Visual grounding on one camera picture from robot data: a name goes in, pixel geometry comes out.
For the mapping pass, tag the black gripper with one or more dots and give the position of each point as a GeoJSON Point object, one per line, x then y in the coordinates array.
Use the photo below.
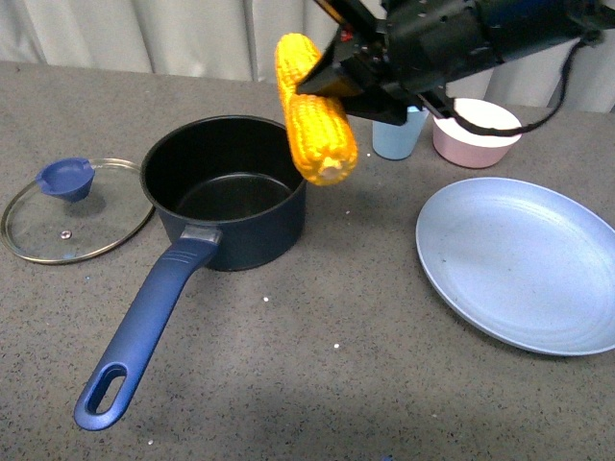
{"type": "Point", "coordinates": [378, 67]}

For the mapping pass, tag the yellow corn cob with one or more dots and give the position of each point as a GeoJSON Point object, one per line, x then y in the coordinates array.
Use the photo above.
{"type": "Point", "coordinates": [322, 144]}

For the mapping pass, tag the glass lid with blue knob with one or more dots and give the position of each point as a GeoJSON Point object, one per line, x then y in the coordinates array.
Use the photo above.
{"type": "Point", "coordinates": [74, 210]}

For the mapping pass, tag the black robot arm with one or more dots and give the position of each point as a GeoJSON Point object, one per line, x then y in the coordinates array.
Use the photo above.
{"type": "Point", "coordinates": [522, 28]}

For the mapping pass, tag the white curtain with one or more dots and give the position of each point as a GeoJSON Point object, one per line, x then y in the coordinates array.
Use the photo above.
{"type": "Point", "coordinates": [235, 40]}

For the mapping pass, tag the light blue plastic cup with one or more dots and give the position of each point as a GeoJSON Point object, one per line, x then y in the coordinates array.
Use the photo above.
{"type": "Point", "coordinates": [397, 142]}

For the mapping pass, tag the pink bowl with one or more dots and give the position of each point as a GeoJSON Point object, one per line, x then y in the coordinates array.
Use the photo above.
{"type": "Point", "coordinates": [469, 150]}

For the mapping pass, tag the dark blue saucepan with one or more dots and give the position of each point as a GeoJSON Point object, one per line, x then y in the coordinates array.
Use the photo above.
{"type": "Point", "coordinates": [230, 199]}

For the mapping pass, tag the light blue plate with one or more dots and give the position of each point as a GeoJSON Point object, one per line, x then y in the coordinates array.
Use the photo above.
{"type": "Point", "coordinates": [522, 263]}

